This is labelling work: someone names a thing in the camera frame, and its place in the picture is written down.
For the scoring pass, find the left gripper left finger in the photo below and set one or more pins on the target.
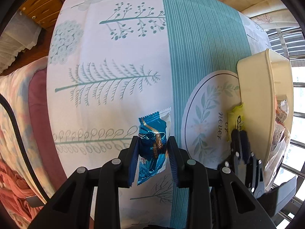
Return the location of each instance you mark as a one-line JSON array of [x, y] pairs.
[[70, 206]]

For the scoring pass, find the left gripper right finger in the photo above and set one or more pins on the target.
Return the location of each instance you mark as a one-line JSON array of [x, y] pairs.
[[217, 198]]

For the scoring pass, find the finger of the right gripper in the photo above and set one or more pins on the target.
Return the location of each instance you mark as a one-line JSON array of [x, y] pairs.
[[236, 156], [254, 179]]

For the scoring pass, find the green candy packet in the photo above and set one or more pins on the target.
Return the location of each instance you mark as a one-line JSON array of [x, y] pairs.
[[235, 120]]

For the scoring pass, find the white red-edged snack packet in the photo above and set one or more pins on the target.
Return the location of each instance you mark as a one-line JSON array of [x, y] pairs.
[[282, 109]]

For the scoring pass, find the blue foil candy packet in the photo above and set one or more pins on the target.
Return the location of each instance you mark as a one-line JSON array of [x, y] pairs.
[[154, 132]]

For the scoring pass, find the pink cloth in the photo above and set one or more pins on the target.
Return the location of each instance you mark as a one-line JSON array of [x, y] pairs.
[[14, 191]]

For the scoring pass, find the floral ceramic plate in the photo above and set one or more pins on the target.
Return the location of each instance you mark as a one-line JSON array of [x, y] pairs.
[[204, 128]]

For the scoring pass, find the white plastic storage bin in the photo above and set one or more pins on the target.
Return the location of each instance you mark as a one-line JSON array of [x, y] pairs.
[[262, 77]]

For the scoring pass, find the pastel fleece blanket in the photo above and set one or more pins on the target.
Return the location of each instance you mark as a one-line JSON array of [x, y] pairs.
[[37, 160]]

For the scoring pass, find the blue white patterned tablecloth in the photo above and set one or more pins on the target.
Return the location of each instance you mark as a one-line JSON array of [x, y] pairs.
[[113, 61]]

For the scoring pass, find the white lace covered cabinet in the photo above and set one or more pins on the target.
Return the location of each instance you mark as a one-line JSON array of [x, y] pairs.
[[20, 33]]

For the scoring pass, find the wooden desk with drawers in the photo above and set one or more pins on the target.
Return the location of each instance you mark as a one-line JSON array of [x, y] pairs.
[[42, 12]]

